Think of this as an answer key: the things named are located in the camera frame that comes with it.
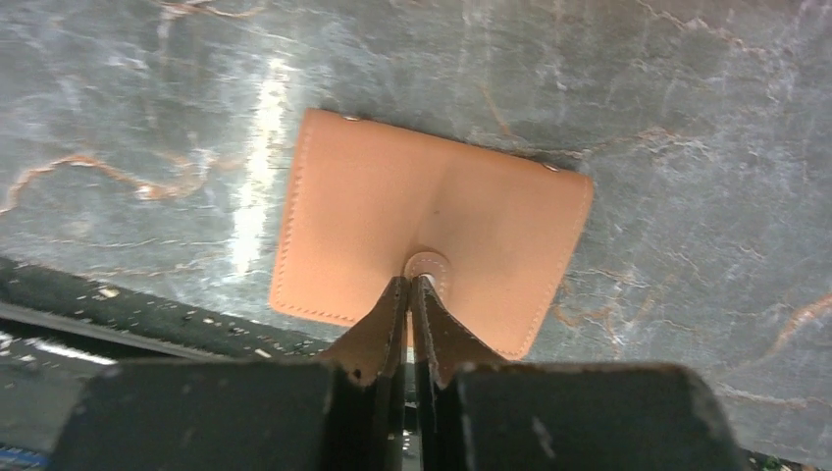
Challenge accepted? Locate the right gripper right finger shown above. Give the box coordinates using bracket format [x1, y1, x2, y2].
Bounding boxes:
[409, 275, 514, 470]

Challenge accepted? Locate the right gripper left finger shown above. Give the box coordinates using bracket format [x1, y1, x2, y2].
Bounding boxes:
[318, 277, 410, 470]

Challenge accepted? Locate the tan leather card holder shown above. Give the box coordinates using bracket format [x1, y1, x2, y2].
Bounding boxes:
[269, 109, 594, 360]

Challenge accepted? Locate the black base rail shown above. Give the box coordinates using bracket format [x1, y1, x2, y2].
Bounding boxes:
[1, 257, 329, 360]

